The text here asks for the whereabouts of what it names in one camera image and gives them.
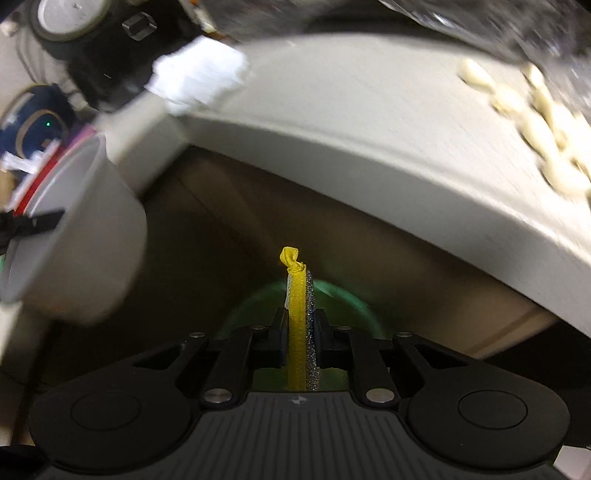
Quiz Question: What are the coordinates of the white paper cup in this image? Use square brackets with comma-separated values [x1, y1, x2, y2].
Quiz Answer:
[0, 134, 148, 325]

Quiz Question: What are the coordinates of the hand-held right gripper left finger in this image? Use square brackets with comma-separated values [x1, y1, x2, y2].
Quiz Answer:
[133, 307, 291, 409]

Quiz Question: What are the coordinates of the yellow scouring sponge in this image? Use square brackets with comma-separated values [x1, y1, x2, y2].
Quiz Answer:
[279, 247, 320, 392]

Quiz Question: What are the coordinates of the pile of pale nut shells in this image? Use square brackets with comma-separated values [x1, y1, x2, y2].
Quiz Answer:
[456, 58, 591, 200]

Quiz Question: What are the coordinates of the red and white wrapper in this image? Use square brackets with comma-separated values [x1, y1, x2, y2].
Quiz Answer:
[0, 128, 100, 217]

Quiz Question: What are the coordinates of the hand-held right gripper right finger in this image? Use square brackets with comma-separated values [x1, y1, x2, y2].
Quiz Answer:
[308, 308, 459, 409]

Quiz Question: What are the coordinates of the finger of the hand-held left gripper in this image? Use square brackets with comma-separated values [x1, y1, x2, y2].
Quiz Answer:
[0, 209, 65, 253]

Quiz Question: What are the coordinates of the clear plastic bag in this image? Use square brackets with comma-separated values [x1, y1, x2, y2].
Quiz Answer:
[376, 0, 591, 121]

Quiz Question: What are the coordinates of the white tissue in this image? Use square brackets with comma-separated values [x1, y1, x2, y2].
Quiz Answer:
[145, 36, 252, 116]

